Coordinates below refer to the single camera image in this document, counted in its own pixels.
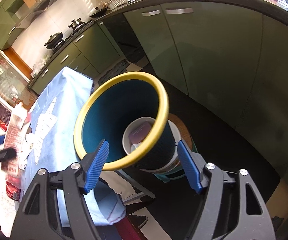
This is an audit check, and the blue star tablecloth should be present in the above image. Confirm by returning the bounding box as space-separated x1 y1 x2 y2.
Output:
22 67 126 226

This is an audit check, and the dark bin with yellow rim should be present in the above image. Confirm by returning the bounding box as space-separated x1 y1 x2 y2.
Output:
73 72 169 171

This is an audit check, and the small steel pot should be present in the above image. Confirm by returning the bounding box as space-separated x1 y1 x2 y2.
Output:
68 18 84 31

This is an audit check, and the black wok with lid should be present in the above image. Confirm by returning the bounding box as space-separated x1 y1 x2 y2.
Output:
44 32 63 49

